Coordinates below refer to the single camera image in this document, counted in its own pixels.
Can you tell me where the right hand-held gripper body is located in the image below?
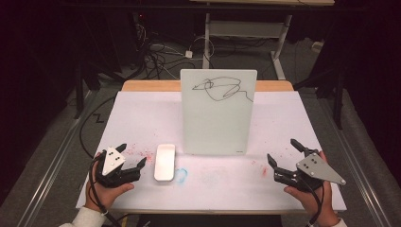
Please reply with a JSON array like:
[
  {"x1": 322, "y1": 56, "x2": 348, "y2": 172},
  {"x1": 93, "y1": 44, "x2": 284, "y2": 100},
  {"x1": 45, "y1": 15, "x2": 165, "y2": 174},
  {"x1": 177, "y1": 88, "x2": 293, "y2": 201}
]
[{"x1": 272, "y1": 148, "x2": 347, "y2": 193}]

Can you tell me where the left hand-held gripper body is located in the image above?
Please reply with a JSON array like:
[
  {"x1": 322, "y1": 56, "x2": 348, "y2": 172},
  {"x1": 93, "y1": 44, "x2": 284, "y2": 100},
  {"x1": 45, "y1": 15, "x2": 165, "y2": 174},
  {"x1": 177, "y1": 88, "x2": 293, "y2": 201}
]
[{"x1": 94, "y1": 146, "x2": 142, "y2": 189}]

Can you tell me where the white board eraser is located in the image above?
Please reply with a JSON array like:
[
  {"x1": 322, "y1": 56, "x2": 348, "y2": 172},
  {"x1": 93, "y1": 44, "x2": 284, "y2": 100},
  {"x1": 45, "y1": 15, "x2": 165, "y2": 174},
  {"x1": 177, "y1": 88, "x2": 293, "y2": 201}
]
[{"x1": 153, "y1": 143, "x2": 177, "y2": 183}]

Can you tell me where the small whiteboard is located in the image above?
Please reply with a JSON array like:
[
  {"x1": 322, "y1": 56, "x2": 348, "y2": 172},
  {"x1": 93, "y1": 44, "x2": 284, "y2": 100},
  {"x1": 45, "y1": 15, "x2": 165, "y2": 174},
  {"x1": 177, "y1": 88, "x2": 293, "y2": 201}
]
[{"x1": 180, "y1": 68, "x2": 258, "y2": 156}]

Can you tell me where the person's right hand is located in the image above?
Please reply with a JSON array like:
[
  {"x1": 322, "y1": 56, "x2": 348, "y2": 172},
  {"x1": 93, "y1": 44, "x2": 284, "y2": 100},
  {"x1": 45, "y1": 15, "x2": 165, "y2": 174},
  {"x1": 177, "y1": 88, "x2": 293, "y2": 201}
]
[{"x1": 283, "y1": 150, "x2": 341, "y2": 227}]

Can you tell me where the person's left hand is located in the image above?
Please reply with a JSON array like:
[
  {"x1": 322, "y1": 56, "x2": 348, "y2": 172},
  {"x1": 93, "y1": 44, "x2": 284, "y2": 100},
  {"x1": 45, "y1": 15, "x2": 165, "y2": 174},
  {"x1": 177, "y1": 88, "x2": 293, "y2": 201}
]
[{"x1": 84, "y1": 151, "x2": 135, "y2": 213}]

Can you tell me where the white table mat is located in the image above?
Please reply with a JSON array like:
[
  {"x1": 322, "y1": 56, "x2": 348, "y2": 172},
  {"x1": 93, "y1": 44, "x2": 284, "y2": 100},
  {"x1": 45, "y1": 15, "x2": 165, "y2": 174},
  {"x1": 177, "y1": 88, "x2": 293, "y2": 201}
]
[{"x1": 75, "y1": 90, "x2": 348, "y2": 213}]

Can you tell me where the black stand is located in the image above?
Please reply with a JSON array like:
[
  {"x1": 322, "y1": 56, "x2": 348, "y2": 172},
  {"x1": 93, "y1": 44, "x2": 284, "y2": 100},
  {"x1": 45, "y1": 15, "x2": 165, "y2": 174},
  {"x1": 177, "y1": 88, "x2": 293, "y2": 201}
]
[
  {"x1": 73, "y1": 60, "x2": 101, "y2": 120},
  {"x1": 294, "y1": 60, "x2": 345, "y2": 131}
]

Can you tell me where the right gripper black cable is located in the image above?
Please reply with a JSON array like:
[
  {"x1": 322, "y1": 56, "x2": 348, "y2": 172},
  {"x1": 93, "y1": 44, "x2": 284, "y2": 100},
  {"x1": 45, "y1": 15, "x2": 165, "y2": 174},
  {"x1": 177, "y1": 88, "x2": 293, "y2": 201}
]
[{"x1": 297, "y1": 176, "x2": 325, "y2": 227}]

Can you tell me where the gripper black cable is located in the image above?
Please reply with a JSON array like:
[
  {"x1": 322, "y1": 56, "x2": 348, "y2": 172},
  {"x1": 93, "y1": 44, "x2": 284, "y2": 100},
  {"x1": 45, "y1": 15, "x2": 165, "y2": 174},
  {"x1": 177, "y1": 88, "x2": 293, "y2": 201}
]
[
  {"x1": 297, "y1": 176, "x2": 325, "y2": 227},
  {"x1": 88, "y1": 156, "x2": 123, "y2": 227}
]

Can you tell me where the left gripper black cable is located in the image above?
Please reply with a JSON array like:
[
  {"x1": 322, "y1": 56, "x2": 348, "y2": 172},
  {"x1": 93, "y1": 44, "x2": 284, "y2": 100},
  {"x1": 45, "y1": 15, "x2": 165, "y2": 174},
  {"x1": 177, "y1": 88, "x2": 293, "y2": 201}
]
[{"x1": 88, "y1": 156, "x2": 123, "y2": 227}]

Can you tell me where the metal floor rail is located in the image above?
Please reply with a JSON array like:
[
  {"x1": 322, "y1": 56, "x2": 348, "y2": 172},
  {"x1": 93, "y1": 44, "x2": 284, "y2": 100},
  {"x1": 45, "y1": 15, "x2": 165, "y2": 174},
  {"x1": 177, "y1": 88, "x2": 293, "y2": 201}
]
[
  {"x1": 15, "y1": 90, "x2": 99, "y2": 227},
  {"x1": 320, "y1": 96, "x2": 392, "y2": 227}
]

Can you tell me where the black floor cable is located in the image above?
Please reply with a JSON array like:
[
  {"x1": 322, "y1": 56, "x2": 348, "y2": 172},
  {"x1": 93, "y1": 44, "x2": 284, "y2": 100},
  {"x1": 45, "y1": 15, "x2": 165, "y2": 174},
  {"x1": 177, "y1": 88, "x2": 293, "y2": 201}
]
[{"x1": 78, "y1": 96, "x2": 116, "y2": 159}]

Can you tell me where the bundle of floor cables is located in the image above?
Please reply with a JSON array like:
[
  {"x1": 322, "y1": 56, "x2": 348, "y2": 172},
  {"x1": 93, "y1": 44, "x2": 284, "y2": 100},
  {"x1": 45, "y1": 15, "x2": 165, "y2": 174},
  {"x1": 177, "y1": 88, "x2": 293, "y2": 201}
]
[{"x1": 133, "y1": 23, "x2": 216, "y2": 80}]

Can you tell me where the white metal desk frame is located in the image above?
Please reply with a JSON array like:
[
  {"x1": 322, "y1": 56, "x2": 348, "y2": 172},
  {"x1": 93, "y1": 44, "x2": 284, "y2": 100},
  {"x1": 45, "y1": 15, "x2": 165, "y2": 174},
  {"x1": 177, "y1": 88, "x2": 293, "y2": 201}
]
[{"x1": 188, "y1": 0, "x2": 336, "y2": 81}]

